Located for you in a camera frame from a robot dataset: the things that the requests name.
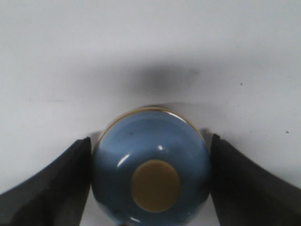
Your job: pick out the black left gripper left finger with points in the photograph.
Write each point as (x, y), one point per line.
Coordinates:
(55, 196)

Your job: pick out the blue desk bell cream base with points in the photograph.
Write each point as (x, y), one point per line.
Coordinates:
(151, 167)

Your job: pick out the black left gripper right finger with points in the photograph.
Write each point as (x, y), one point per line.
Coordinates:
(245, 194)

